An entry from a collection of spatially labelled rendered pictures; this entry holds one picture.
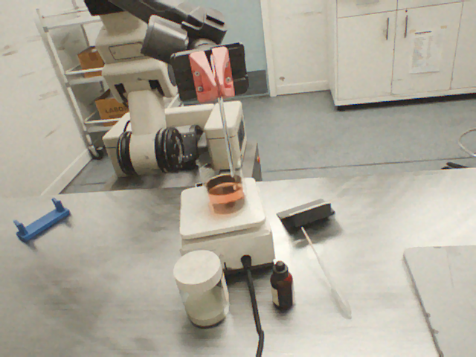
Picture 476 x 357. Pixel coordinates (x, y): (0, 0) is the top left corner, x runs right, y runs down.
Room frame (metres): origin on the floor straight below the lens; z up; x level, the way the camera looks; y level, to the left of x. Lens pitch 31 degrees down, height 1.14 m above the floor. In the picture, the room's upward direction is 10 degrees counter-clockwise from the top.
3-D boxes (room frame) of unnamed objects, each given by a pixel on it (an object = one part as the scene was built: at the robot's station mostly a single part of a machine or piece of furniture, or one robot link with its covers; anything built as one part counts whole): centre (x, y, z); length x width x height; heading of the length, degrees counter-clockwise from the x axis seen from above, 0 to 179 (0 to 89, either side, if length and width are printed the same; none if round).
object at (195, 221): (0.45, 0.03, 0.83); 0.12 x 0.12 x 0.01; 1
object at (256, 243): (0.48, 0.03, 0.79); 0.22 x 0.13 x 0.08; 1
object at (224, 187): (0.44, 0.01, 0.88); 0.07 x 0.06 x 0.08; 153
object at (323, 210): (0.50, -0.11, 0.77); 0.09 x 0.06 x 0.04; 103
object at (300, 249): (0.41, -0.09, 0.76); 0.06 x 0.06 x 0.02
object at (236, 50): (0.55, 0.01, 1.01); 0.10 x 0.07 x 0.07; 94
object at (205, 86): (0.48, -0.01, 1.01); 0.09 x 0.07 x 0.07; 4
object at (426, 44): (2.53, -1.47, 0.40); 0.24 x 0.01 x 0.30; 78
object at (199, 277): (0.34, 0.07, 0.79); 0.06 x 0.06 x 0.08
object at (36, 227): (0.62, 0.39, 0.77); 0.10 x 0.03 x 0.04; 139
